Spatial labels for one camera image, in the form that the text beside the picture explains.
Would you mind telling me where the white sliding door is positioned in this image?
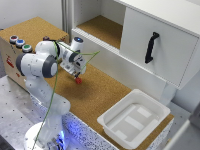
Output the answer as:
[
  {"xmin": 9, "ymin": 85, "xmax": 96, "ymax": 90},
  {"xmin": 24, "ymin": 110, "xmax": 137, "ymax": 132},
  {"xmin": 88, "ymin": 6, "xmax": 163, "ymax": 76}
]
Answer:
[{"xmin": 119, "ymin": 6, "xmax": 200, "ymax": 89}]

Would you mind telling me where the blue button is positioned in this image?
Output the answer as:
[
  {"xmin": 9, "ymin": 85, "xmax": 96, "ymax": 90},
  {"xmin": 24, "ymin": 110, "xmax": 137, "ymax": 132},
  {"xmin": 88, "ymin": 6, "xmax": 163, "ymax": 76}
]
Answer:
[{"xmin": 15, "ymin": 38, "xmax": 26, "ymax": 49}]

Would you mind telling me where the pink block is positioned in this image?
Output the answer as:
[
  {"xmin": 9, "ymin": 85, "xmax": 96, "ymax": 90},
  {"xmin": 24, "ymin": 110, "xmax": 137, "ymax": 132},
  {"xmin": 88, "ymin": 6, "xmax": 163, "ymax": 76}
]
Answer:
[{"xmin": 75, "ymin": 77, "xmax": 83, "ymax": 85}]

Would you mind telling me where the white plastic box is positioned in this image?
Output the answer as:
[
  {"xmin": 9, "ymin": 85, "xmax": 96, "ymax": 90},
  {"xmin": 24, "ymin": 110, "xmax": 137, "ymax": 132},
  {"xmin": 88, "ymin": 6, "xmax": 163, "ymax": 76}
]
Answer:
[{"xmin": 96, "ymin": 88, "xmax": 172, "ymax": 150}]

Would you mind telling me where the white cabinet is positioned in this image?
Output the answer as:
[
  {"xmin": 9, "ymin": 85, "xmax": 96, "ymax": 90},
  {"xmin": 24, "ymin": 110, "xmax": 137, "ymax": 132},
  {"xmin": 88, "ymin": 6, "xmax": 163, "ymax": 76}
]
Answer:
[{"xmin": 71, "ymin": 0, "xmax": 200, "ymax": 108}]

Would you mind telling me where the purple block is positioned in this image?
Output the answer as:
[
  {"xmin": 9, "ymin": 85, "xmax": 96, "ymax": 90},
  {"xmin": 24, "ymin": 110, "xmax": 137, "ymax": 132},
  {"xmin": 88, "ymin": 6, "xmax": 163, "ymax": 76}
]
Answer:
[{"xmin": 42, "ymin": 35, "xmax": 51, "ymax": 42}]

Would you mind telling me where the black door handle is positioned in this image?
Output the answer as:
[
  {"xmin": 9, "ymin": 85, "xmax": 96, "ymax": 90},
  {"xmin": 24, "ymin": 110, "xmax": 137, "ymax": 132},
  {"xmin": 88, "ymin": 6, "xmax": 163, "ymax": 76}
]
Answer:
[{"xmin": 144, "ymin": 31, "xmax": 160, "ymax": 65}]

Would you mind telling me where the red button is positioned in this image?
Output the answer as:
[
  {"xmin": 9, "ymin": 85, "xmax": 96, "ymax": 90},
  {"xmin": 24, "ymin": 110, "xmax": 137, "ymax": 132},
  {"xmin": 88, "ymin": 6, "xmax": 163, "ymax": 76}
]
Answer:
[{"xmin": 9, "ymin": 34, "xmax": 19, "ymax": 45}]

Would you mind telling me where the green button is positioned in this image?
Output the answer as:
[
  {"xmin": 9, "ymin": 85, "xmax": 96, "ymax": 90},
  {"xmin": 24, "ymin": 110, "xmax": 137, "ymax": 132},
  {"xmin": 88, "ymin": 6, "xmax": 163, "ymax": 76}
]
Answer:
[{"xmin": 21, "ymin": 43, "xmax": 33, "ymax": 54}]

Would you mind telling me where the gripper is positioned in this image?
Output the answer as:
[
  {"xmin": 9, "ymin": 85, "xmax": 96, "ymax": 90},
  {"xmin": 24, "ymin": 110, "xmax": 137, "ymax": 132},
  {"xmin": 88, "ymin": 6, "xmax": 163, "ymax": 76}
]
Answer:
[{"xmin": 60, "ymin": 51, "xmax": 87, "ymax": 76}]

